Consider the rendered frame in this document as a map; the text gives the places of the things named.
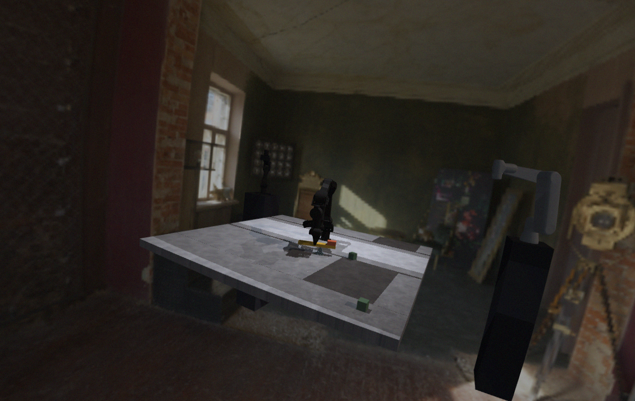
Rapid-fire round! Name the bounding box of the yellow bar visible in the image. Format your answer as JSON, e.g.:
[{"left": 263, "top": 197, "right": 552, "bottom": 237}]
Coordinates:
[{"left": 298, "top": 240, "right": 336, "bottom": 250}]

